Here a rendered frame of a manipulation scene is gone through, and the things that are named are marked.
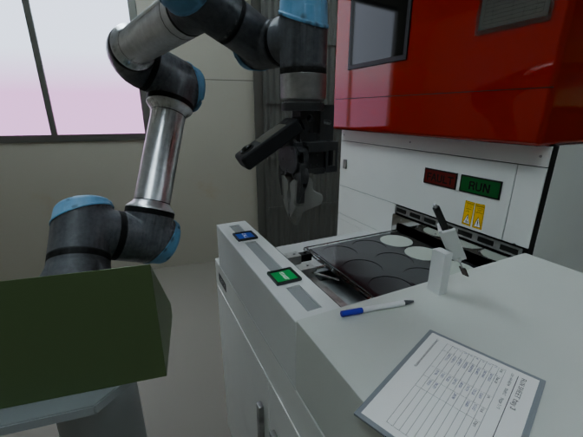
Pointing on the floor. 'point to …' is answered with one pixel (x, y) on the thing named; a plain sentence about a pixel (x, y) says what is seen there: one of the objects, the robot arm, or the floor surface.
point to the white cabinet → (256, 377)
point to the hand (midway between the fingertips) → (291, 218)
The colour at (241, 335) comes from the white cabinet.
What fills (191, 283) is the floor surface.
